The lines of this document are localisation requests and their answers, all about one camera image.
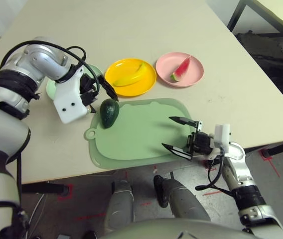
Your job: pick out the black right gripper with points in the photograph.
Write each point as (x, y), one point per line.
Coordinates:
(202, 143)

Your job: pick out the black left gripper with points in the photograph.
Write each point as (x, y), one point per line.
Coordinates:
(88, 87)

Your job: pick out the dark green toy avocado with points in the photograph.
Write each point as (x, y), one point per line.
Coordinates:
(109, 112)

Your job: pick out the yellow toy banana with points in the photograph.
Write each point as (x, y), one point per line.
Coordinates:
(131, 77)

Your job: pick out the red toy watermelon slice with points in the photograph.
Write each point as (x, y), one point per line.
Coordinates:
(181, 69)

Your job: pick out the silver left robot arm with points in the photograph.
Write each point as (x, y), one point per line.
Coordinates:
(4, 124)

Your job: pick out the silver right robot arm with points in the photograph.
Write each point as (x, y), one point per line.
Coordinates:
(236, 164)

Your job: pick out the yellow plastic plate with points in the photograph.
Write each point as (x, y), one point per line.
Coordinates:
(141, 84)

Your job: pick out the green cutting board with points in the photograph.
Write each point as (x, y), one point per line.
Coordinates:
(136, 134)

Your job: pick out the light green plastic plate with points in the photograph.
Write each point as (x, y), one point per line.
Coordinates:
(50, 89)

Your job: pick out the grey right robot leg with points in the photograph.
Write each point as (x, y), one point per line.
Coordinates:
(181, 199)

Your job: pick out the grey robot leg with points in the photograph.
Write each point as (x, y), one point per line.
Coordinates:
(120, 206)
(181, 199)

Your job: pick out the pink plastic plate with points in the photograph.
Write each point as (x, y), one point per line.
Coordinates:
(164, 67)

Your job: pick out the grey left robot leg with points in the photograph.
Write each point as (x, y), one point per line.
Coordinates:
(120, 206)

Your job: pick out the pale robot torso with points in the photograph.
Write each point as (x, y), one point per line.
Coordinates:
(169, 229)

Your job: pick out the brown rough floor mat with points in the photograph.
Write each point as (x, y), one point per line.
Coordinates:
(261, 47)

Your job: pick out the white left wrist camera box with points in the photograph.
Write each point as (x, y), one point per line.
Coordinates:
(69, 99)

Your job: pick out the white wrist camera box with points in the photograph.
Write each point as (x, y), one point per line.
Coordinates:
(222, 134)
(69, 99)

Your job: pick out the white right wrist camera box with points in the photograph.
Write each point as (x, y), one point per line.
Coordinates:
(222, 134)

